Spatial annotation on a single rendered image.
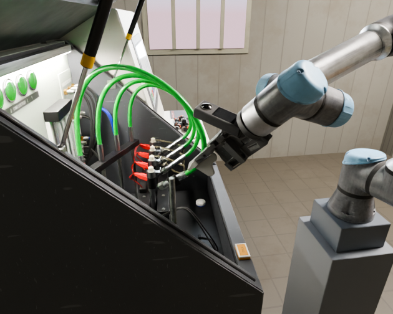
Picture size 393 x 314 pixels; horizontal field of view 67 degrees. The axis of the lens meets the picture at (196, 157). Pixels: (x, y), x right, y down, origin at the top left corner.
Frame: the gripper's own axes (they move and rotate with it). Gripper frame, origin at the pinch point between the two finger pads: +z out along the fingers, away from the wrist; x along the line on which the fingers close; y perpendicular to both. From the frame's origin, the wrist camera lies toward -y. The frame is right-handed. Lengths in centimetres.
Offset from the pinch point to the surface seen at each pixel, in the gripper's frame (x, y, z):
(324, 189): 188, 127, 108
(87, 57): -20.1, -24.8, -20.6
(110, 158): 1.0, -17.9, 31.6
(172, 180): -5.9, 0.0, 6.3
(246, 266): -9.5, 28.6, 5.3
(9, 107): -21.6, -36.6, 7.3
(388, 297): 78, 149, 53
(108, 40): 29, -49, 21
